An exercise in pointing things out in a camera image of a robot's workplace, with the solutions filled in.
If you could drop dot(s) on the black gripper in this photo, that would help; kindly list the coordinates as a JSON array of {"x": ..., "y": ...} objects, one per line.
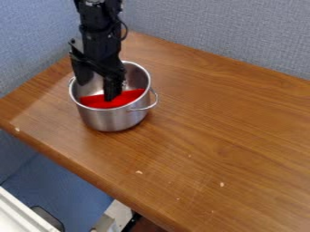
[{"x": 95, "y": 55}]

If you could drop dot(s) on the red cloth object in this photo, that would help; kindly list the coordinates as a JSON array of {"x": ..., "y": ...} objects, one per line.
[{"x": 96, "y": 101}]

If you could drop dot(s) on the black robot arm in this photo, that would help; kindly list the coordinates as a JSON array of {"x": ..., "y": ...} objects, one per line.
[{"x": 100, "y": 12}]

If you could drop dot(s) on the white appliance lower left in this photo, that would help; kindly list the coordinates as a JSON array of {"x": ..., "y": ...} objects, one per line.
[{"x": 18, "y": 218}]

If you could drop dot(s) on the white table leg bracket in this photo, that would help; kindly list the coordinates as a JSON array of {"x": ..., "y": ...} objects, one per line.
[{"x": 116, "y": 219}]

